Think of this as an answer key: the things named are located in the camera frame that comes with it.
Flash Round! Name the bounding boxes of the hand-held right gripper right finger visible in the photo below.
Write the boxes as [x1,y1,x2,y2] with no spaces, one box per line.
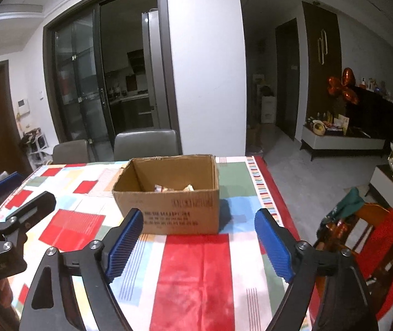
[254,209,380,331]

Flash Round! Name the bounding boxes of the orange foil balloons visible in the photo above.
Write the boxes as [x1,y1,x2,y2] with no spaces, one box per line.
[328,68,360,106]

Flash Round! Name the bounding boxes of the white hallway box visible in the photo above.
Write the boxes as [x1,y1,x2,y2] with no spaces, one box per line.
[260,95,276,124]

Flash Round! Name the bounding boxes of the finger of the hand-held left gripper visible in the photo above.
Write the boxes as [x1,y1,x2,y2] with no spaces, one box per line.
[0,191,57,249]
[0,171,26,221]

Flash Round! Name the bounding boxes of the green cloth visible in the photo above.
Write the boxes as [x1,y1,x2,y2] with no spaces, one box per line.
[333,187,364,219]

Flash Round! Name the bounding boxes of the dark framed sliding glass door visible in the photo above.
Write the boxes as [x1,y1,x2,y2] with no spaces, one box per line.
[43,0,183,145]

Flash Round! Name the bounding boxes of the red cloth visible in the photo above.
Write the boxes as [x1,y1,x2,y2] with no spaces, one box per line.
[357,210,393,321]

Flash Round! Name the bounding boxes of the dark sideboard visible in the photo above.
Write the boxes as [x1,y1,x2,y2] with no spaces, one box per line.
[341,86,393,145]

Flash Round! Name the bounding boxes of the white low cabinet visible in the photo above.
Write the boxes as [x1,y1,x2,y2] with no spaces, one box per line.
[301,125,387,161]

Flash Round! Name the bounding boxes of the group of small candies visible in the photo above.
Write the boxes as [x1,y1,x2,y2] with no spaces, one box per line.
[153,183,195,193]

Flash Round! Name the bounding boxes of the colourful patchwork tablecloth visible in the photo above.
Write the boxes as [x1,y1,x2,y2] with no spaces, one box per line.
[0,156,321,331]

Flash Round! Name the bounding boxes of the white shoe rack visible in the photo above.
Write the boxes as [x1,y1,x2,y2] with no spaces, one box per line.
[22,128,54,171]

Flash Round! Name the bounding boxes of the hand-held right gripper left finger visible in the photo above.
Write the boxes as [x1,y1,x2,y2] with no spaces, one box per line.
[19,208,144,331]

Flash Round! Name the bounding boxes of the narrow grey dining chair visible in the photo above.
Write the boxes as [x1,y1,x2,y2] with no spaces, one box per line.
[52,140,90,165]

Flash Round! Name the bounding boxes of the dark hallway door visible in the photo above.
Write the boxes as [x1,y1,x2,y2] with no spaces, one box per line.
[275,18,301,142]

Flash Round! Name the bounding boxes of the wide grey dining chair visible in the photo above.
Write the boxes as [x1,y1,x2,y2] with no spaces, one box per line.
[114,129,182,162]

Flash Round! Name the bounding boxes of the gift packages on cabinet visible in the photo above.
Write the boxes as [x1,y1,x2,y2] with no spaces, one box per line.
[305,110,350,136]

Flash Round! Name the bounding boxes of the brown wooden door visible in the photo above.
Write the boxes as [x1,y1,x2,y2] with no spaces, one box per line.
[0,60,33,187]

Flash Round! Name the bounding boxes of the brown cardboard box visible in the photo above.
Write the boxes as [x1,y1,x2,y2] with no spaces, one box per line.
[112,154,221,235]

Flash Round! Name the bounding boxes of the tall dark cabinet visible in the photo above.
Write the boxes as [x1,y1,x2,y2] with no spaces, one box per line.
[302,2,342,125]

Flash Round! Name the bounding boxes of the brown wooden chair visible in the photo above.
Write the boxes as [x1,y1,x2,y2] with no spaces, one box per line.
[315,202,393,318]

